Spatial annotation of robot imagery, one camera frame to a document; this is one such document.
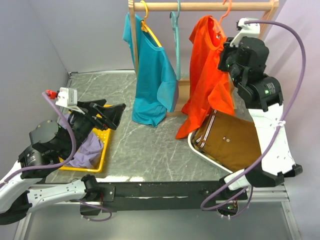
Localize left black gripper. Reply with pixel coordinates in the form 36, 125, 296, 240
62, 99, 127, 159

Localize orange t shirt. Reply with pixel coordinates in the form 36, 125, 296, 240
175, 15, 235, 139

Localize orange plastic hanger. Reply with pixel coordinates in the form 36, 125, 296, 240
213, 0, 233, 37

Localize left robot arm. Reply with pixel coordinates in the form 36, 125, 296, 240
0, 99, 126, 225

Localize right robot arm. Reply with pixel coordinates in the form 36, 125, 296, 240
218, 36, 303, 200

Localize purple t shirt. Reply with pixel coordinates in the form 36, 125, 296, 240
58, 112, 105, 169

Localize blue t shirt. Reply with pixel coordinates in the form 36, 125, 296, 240
132, 15, 179, 127

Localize teal plastic hanger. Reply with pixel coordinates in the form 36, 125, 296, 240
169, 0, 181, 81

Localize yellow plastic hanger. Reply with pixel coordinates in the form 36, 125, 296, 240
139, 0, 163, 48

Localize yellow plastic tray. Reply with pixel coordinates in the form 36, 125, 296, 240
59, 128, 112, 174

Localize wooden clothes rack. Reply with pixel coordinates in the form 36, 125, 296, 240
128, 0, 280, 118

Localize brown shorts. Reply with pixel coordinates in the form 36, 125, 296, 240
193, 110, 262, 172

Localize white plastic basket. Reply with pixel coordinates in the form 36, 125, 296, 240
186, 131, 241, 175

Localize black base beam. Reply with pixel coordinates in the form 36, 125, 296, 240
69, 181, 248, 214

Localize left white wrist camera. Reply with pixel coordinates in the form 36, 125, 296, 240
45, 87, 85, 115

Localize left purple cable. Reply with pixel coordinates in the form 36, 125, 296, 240
0, 91, 113, 223

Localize aluminium frame rail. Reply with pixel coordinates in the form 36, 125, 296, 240
14, 186, 301, 240

